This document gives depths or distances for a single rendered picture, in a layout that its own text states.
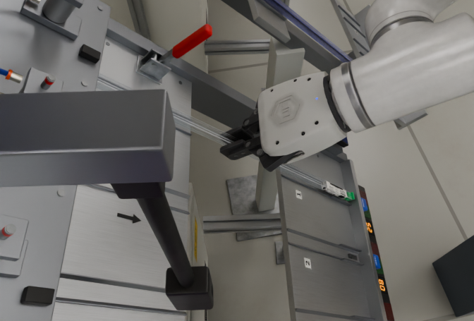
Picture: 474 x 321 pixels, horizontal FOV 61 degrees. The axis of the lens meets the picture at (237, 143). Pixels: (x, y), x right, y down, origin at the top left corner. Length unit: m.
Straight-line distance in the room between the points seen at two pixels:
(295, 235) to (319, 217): 0.08
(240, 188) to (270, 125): 1.06
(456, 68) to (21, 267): 0.42
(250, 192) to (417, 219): 0.63
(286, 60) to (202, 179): 0.85
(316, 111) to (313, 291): 0.27
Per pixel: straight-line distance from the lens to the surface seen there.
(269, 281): 1.46
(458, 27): 0.48
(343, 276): 0.70
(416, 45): 0.48
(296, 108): 0.51
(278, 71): 0.87
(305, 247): 0.63
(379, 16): 0.53
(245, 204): 1.54
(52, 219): 0.33
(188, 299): 0.22
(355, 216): 0.77
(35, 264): 0.32
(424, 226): 1.66
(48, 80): 0.31
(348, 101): 0.47
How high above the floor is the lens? 1.42
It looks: 58 degrees down
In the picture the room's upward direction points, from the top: straight up
